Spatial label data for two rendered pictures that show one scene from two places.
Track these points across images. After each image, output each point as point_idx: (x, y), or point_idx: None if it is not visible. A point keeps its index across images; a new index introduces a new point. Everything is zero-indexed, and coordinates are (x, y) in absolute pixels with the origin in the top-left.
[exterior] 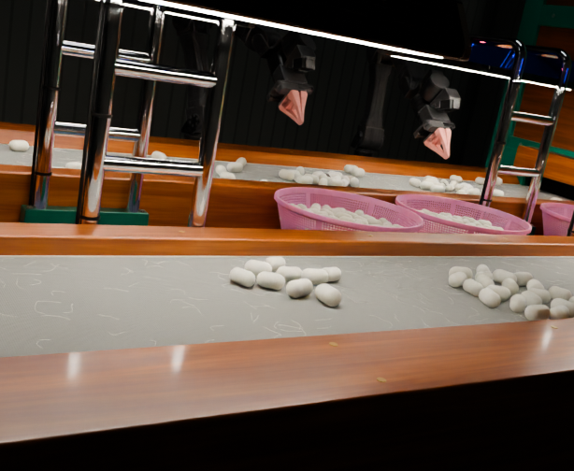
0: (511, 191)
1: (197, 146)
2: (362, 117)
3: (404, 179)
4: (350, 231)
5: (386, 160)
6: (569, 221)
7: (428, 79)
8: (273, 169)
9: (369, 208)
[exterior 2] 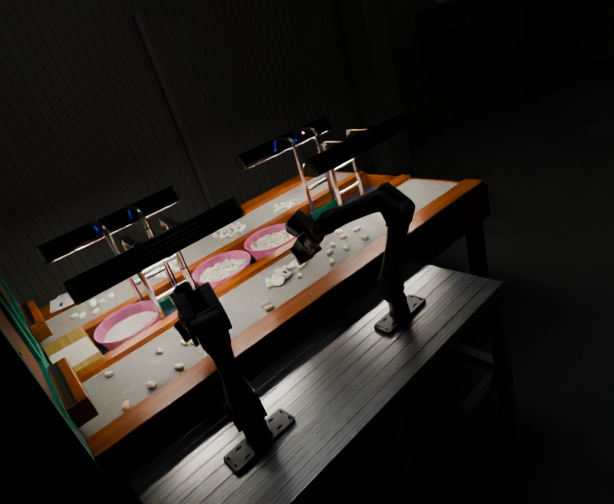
0: (127, 391)
1: (358, 253)
2: (248, 384)
3: (230, 331)
4: (271, 223)
5: (237, 347)
6: None
7: (191, 285)
8: (315, 274)
9: (262, 253)
